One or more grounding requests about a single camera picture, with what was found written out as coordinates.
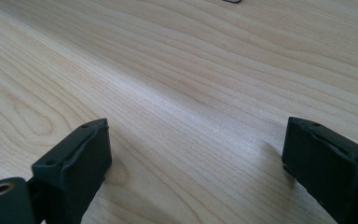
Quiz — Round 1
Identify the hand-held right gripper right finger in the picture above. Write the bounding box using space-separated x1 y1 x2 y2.
282 117 358 224

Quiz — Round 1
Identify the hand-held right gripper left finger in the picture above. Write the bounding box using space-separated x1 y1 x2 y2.
27 118 113 224

